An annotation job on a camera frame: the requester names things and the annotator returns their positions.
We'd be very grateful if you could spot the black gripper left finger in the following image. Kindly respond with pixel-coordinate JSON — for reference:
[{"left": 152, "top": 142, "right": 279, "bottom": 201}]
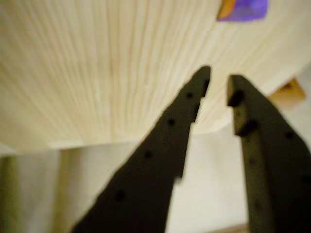
[{"left": 71, "top": 65, "right": 211, "bottom": 233}]

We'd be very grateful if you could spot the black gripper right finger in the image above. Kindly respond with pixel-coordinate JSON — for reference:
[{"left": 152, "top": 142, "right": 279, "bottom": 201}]
[{"left": 226, "top": 74, "right": 311, "bottom": 233}]

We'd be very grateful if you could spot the purple and orange snack packet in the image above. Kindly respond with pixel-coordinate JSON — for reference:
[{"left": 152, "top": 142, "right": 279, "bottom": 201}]
[{"left": 216, "top": 0, "right": 269, "bottom": 23}]

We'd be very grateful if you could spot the light brown wooden block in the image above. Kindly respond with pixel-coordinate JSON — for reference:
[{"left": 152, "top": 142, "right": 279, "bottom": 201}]
[{"left": 268, "top": 77, "right": 307, "bottom": 109}]

